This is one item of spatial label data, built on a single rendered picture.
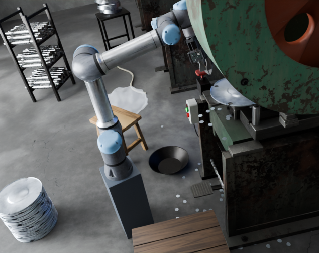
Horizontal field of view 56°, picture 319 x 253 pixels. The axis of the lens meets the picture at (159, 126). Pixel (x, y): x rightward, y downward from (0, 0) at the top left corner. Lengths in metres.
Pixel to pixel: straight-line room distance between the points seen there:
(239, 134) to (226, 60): 0.64
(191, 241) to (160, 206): 0.64
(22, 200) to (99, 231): 0.50
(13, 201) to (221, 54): 1.56
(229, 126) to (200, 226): 0.49
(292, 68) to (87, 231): 1.54
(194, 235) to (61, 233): 0.97
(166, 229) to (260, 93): 0.80
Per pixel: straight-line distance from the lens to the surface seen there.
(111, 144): 1.45
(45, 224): 2.09
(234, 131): 1.44
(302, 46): 1.03
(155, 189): 2.09
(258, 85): 0.92
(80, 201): 2.21
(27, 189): 2.04
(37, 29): 3.33
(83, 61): 1.29
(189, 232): 1.43
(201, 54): 1.39
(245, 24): 0.83
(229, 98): 1.43
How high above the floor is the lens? 1.53
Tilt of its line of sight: 35 degrees down
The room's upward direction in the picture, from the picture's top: 11 degrees counter-clockwise
